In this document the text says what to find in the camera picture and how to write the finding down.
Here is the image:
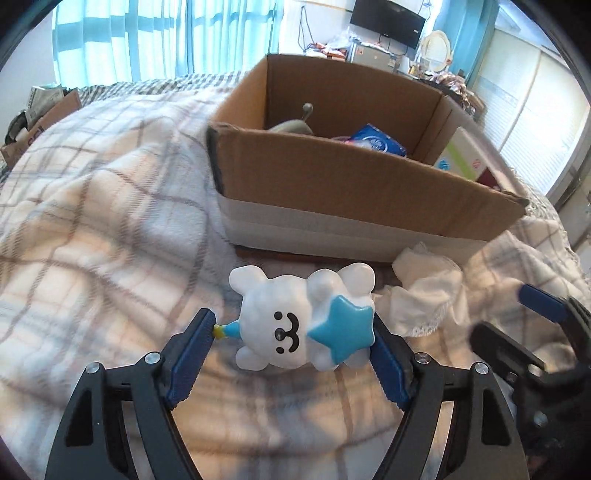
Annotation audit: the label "large cardboard box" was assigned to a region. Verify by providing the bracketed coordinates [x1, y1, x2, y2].
[205, 54, 531, 260]

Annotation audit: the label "wide teal window curtain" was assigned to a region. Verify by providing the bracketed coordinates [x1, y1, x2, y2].
[51, 0, 186, 89]

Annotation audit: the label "white cloth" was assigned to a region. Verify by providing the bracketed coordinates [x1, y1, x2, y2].
[388, 242, 468, 339]

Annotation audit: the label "white louvered wardrobe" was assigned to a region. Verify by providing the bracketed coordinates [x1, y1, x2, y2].
[466, 23, 591, 200]

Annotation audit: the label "small brown cardboard box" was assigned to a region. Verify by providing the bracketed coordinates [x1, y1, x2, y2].
[0, 90, 84, 169]

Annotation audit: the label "green and white carton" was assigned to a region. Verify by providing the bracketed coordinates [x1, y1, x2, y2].
[25, 83, 66, 121]

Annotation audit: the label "cream plaid fringed blanket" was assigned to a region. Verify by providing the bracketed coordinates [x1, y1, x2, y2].
[0, 85, 583, 480]

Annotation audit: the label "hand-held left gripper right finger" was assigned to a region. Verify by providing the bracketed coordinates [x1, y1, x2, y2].
[368, 315, 530, 480]

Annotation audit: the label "green and maroon medicine box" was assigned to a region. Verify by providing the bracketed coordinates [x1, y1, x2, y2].
[433, 127, 502, 193]

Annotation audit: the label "teal curtain beside wardrobe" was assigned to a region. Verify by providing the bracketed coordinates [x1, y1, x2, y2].
[434, 0, 500, 85]

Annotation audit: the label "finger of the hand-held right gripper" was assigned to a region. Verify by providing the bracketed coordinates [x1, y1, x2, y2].
[517, 282, 591, 354]
[468, 322, 557, 393]

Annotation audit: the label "grey rounded object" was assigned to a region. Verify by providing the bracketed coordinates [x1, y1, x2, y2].
[268, 102, 317, 136]

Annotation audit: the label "silver small refrigerator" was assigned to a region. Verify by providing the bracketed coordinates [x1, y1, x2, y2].
[351, 41, 399, 70]

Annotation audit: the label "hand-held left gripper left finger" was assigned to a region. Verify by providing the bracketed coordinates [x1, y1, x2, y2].
[44, 308, 218, 480]

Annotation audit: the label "plastic bags on refrigerator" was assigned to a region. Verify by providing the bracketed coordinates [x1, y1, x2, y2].
[313, 37, 352, 59]

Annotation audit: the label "white bear toy blue star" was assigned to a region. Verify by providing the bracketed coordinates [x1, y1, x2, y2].
[228, 262, 378, 373]

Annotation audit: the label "narrow teal window curtain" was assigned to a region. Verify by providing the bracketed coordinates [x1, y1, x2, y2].
[184, 0, 283, 75]

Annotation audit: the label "black wall television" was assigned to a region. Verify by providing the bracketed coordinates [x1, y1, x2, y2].
[349, 0, 427, 49]

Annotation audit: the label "white oval vanity mirror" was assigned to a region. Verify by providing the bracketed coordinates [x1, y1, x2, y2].
[417, 30, 452, 73]

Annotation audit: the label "blue snack packet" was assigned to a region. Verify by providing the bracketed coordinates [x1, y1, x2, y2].
[346, 123, 410, 158]

